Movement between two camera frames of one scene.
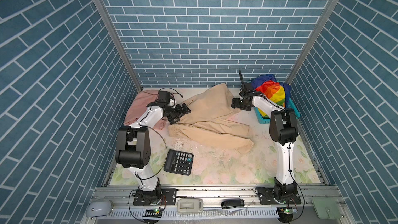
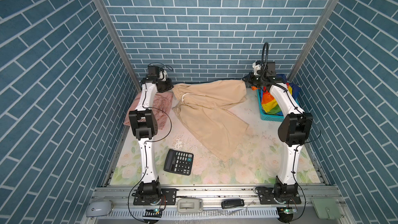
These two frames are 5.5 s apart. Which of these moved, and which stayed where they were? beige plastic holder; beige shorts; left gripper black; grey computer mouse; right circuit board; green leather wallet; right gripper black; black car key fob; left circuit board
Moved: beige shorts; right gripper black; left gripper black
Stayed: green leather wallet; grey computer mouse; beige plastic holder; right circuit board; black car key fob; left circuit board
